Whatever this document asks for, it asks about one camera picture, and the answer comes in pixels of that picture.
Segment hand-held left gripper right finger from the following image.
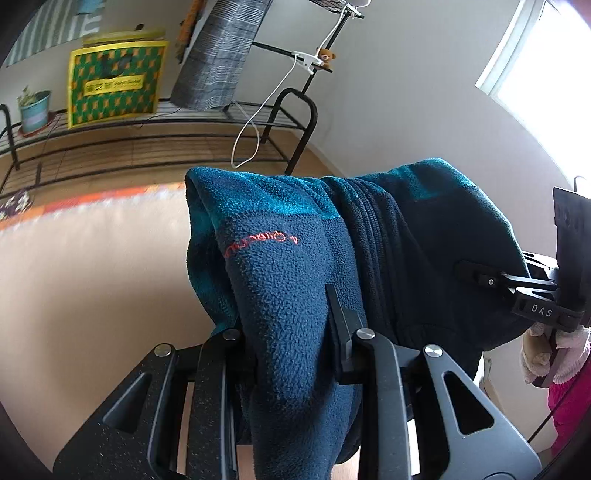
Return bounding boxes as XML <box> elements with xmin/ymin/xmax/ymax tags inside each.
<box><xmin>325</xmin><ymin>284</ymin><xmax>543</xmax><ymax>480</ymax></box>

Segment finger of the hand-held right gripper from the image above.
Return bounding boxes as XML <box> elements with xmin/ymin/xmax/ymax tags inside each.
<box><xmin>455</xmin><ymin>259</ymin><xmax>560</xmax><ymax>295</ymax></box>

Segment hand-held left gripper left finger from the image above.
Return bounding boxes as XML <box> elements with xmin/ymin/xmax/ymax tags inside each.
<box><xmin>53</xmin><ymin>325</ymin><xmax>259</xmax><ymax>480</ymax></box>

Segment blue plaid fleece jacket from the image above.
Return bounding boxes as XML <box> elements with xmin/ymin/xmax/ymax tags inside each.
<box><xmin>185</xmin><ymin>158</ymin><xmax>532</xmax><ymax>467</ymax></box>

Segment black metal clothes rack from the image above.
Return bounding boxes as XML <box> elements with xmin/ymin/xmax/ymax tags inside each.
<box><xmin>0</xmin><ymin>0</ymin><xmax>365</xmax><ymax>195</ymax></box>

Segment person's right hand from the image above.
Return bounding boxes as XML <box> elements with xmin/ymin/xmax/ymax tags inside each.
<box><xmin>521</xmin><ymin>323</ymin><xmax>591</xmax><ymax>386</ymax></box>

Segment bed mattress with beige sheet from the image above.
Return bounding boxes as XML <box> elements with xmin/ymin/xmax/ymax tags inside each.
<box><xmin>0</xmin><ymin>181</ymin><xmax>365</xmax><ymax>480</ymax></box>

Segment pink cloth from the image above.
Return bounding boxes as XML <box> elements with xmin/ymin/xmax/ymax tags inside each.
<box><xmin>547</xmin><ymin>364</ymin><xmax>591</xmax><ymax>455</ymax></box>

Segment window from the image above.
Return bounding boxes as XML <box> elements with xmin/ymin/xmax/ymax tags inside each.
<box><xmin>475</xmin><ymin>0</ymin><xmax>591</xmax><ymax>185</ymax></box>

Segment dark patterned cloth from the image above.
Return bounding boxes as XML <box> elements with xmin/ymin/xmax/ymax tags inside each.
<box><xmin>0</xmin><ymin>188</ymin><xmax>34</xmax><ymax>220</ymax></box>

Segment white clip lamp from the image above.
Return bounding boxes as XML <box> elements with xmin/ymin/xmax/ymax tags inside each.
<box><xmin>293</xmin><ymin>0</ymin><xmax>372</xmax><ymax>75</ymax></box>

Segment grey plaid coat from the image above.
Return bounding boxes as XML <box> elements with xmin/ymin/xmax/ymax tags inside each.
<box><xmin>170</xmin><ymin>0</ymin><xmax>273</xmax><ymax>112</ymax></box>

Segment yellow green patterned box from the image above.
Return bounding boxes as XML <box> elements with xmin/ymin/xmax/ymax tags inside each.
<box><xmin>67</xmin><ymin>28</ymin><xmax>171</xmax><ymax>130</ymax></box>

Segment teal plant pot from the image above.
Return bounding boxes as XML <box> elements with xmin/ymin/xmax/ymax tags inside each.
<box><xmin>16</xmin><ymin>85</ymin><xmax>52</xmax><ymax>136</ymax></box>

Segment orange patterned cloth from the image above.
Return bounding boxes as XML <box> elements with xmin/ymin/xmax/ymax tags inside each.
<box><xmin>174</xmin><ymin>0</ymin><xmax>206</xmax><ymax>64</ymax></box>

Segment green white striped cloth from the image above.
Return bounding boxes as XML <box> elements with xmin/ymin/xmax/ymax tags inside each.
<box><xmin>7</xmin><ymin>0</ymin><xmax>105</xmax><ymax>68</ymax></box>

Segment white lamp cable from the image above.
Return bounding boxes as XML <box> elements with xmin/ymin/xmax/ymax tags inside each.
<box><xmin>230</xmin><ymin>55</ymin><xmax>298</xmax><ymax>171</ymax></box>

